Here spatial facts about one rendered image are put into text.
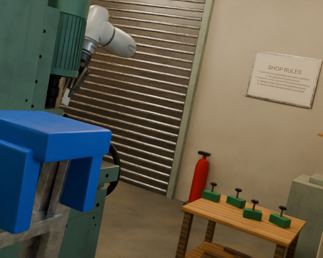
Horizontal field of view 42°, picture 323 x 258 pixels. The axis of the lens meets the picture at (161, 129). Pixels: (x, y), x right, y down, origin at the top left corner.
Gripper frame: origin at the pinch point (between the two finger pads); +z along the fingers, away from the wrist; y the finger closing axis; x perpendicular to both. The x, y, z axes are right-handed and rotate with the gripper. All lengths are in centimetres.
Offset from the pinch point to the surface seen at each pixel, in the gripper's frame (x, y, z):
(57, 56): -26.8, 14.0, -9.4
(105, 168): -4.5, 33.6, 22.4
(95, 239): 10, 30, 50
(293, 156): 278, 38, -41
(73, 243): -3, 31, 52
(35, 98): -30.4, 15.1, 7.6
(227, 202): 142, 34, 21
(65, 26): -28.7, 14.6, -19.7
